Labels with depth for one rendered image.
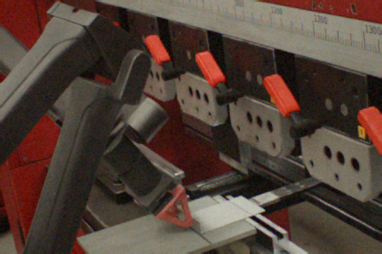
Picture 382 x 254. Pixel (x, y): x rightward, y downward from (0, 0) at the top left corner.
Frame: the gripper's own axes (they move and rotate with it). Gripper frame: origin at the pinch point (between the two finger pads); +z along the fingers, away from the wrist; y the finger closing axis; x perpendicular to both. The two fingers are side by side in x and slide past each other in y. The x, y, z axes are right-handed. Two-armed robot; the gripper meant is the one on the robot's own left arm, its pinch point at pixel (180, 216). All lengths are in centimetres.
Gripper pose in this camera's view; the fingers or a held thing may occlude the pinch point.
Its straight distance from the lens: 134.1
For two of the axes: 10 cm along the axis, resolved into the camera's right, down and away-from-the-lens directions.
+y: -4.5, -2.1, 8.7
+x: -6.8, 7.1, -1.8
